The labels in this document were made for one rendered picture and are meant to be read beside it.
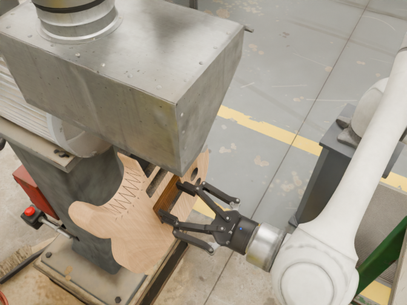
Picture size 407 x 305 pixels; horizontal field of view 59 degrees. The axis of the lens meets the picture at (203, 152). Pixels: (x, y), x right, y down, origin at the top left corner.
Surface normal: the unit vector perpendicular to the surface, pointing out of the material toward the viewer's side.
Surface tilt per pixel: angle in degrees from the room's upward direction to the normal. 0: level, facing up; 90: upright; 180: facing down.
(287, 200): 0
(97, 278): 24
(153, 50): 0
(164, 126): 90
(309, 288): 40
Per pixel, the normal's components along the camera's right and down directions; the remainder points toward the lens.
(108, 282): -0.21, -0.28
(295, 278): -0.29, 0.01
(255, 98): 0.00, -0.62
